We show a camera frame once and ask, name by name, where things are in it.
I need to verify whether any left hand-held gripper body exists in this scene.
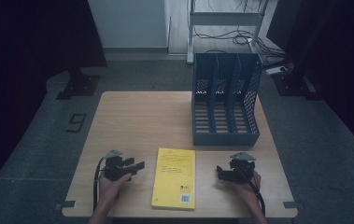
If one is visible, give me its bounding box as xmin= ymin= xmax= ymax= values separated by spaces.
xmin=102 ymin=148 xmax=134 ymax=182

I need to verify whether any yellow book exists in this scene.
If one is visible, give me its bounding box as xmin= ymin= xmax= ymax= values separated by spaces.
xmin=150 ymin=147 xmax=197 ymax=212

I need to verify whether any person's right hand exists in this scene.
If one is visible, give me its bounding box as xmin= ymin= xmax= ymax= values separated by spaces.
xmin=227 ymin=171 xmax=262 ymax=210

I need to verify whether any white metal desk frame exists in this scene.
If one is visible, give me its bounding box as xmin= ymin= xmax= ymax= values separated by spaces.
xmin=186 ymin=0 xmax=271 ymax=65

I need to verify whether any dark curtain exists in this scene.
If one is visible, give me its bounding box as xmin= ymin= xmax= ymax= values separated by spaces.
xmin=266 ymin=0 xmax=354 ymax=162
xmin=0 ymin=0 xmax=108 ymax=209

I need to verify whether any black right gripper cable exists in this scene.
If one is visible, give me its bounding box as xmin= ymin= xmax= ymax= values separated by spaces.
xmin=235 ymin=167 xmax=266 ymax=217

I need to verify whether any tangle of black floor cables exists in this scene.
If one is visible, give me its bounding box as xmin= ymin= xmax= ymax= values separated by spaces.
xmin=192 ymin=0 xmax=288 ymax=68

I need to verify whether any blue perforated file rack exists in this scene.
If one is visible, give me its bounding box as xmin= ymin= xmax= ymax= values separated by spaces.
xmin=191 ymin=51 xmax=263 ymax=147

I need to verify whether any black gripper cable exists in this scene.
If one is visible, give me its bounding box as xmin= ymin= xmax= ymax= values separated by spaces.
xmin=235 ymin=167 xmax=266 ymax=217
xmin=92 ymin=157 xmax=106 ymax=213

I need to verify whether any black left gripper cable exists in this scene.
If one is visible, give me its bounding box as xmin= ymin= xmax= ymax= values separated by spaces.
xmin=92 ymin=157 xmax=106 ymax=213

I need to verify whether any black stand base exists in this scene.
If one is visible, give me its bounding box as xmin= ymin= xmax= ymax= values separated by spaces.
xmin=272 ymin=63 xmax=323 ymax=101
xmin=55 ymin=67 xmax=102 ymax=101

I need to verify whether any person's left hand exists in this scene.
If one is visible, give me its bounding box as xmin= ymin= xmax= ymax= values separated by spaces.
xmin=97 ymin=171 xmax=133 ymax=206

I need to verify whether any grey tape piece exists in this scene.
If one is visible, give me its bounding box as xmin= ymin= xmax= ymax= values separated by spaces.
xmin=282 ymin=201 xmax=304 ymax=210
xmin=54 ymin=200 xmax=77 ymax=211

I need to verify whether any white cabinet panel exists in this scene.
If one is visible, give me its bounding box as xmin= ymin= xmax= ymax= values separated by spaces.
xmin=87 ymin=0 xmax=172 ymax=54

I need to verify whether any white power strip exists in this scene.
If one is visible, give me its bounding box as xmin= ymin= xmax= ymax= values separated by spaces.
xmin=265 ymin=65 xmax=289 ymax=77

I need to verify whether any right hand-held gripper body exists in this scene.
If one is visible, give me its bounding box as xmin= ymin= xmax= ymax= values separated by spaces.
xmin=224 ymin=151 xmax=257 ymax=185

